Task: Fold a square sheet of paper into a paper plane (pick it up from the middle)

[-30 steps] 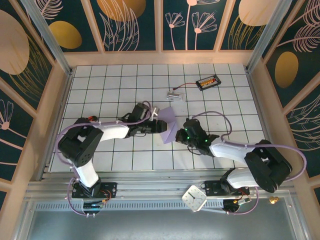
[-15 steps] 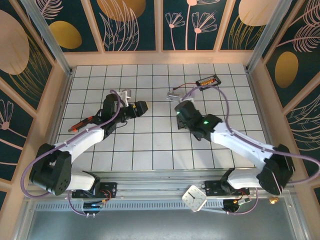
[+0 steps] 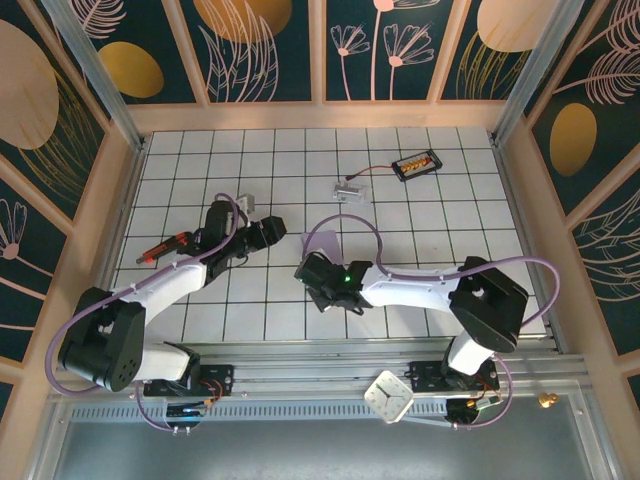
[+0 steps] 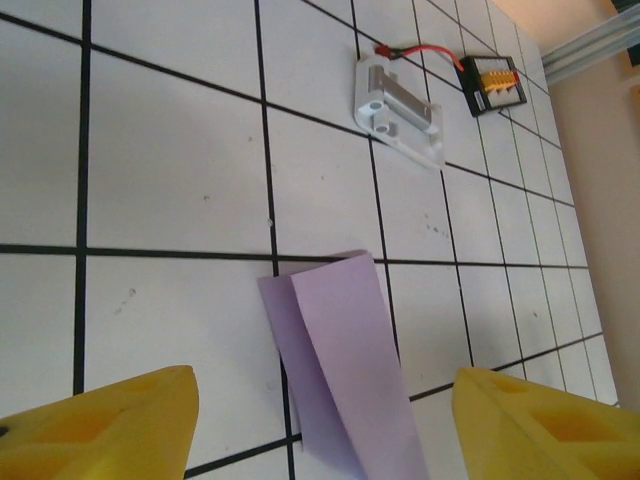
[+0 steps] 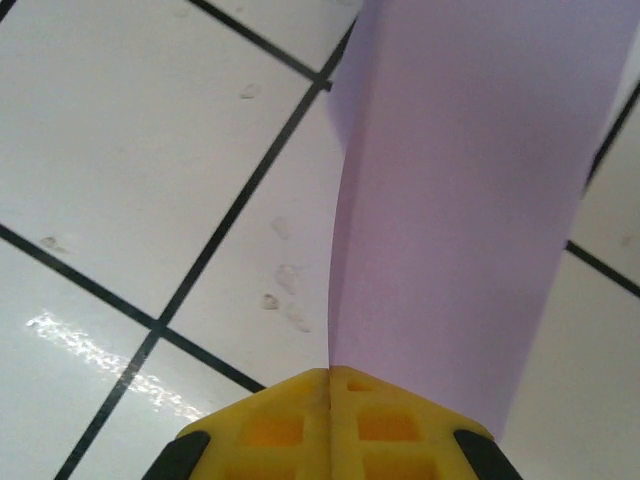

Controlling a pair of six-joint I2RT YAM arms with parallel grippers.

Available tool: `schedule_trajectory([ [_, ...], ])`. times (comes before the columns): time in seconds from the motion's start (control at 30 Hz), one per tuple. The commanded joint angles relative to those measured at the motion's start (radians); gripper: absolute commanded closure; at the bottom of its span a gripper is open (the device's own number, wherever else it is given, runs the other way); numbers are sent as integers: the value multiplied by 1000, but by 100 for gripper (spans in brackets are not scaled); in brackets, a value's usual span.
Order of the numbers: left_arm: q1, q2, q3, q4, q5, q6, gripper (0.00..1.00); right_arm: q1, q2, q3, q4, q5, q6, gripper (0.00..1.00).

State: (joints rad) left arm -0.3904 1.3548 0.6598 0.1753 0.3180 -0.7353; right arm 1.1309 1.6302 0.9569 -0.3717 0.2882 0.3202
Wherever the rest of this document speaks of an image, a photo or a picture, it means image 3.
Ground black board with yellow connectors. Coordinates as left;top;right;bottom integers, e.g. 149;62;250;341
391;149;442;183

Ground red and black tool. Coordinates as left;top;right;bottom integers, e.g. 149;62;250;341
135;231;196;265

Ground aluminium corner post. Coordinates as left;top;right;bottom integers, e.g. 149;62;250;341
39;0;147;152
491;0;587;147

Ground base controller board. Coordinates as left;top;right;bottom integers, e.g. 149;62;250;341
164;397;211;421
446;394;505;426

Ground red wire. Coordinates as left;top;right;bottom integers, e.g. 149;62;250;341
346;164;396;182

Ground clear plastic metal part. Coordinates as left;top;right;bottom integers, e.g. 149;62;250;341
329;180;372;205

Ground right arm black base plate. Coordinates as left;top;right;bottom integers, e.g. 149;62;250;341
408;360;500;394

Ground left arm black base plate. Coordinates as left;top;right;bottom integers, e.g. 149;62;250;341
143;364;235;399

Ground left base controller board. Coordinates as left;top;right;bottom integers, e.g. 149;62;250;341
164;397;211;421

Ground aluminium table frame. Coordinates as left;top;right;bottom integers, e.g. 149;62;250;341
49;132;591;401

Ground slotted grey cable duct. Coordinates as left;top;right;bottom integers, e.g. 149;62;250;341
67;399;451;425

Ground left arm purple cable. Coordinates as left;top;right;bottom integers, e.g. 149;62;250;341
45;193;251;434

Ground right base controller board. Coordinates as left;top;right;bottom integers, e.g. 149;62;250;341
446;394;505;426

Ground white square clock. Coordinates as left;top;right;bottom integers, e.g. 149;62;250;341
363;369;416;425

